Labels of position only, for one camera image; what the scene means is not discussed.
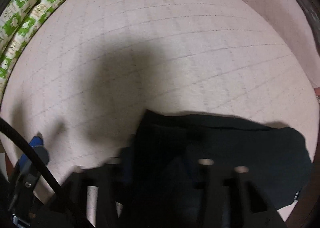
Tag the black pants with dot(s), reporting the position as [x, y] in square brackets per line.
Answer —
[201, 171]

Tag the pink bolster pillow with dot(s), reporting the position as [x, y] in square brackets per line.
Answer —
[290, 22]

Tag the green patterned quilt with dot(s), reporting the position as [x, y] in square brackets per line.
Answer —
[20, 20]

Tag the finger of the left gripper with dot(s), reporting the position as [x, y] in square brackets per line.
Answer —
[37, 145]

